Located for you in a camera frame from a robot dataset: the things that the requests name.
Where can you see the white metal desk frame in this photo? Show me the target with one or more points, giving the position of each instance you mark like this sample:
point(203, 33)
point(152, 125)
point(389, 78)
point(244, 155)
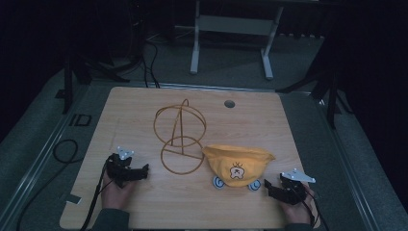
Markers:
point(235, 25)

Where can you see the person's right hand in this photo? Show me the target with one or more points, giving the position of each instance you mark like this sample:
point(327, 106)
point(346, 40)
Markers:
point(298, 212)

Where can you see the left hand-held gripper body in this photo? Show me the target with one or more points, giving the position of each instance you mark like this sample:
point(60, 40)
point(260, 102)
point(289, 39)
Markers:
point(120, 166)

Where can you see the person's left hand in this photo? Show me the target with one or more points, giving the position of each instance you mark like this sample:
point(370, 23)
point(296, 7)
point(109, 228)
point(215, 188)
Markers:
point(117, 194)

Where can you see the black metal stand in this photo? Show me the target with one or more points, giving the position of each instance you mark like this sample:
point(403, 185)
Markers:
point(68, 83)
point(332, 96)

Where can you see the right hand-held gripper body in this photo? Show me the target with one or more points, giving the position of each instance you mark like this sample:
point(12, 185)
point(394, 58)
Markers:
point(293, 187)

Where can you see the yellow hat with cartoon print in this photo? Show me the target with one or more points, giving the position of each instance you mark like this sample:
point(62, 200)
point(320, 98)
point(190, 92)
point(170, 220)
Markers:
point(237, 160)

